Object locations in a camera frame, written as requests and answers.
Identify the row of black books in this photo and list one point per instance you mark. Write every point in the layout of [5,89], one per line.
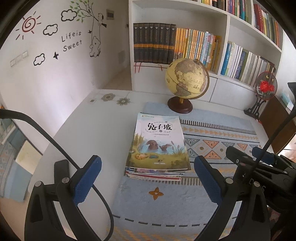
[154,42]

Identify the blue tissue box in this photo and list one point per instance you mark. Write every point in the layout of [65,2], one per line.
[286,100]

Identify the row of orange books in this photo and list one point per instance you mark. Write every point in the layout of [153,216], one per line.
[195,44]

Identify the red flower round fan ornament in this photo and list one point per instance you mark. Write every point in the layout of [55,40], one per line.
[265,86]

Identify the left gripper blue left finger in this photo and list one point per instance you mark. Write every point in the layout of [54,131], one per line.
[83,179]

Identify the patterned blue table mat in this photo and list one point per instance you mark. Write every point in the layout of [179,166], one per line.
[160,209]

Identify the antique yellow globe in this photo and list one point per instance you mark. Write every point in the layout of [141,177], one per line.
[186,79]

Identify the row of white blue books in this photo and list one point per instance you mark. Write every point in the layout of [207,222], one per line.
[243,65]

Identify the pink ancient poems book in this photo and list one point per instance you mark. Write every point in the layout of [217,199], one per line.
[149,177]

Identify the white bookshelf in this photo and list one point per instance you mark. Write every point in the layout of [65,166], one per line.
[235,40]

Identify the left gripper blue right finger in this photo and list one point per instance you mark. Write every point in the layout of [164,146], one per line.
[211,179]

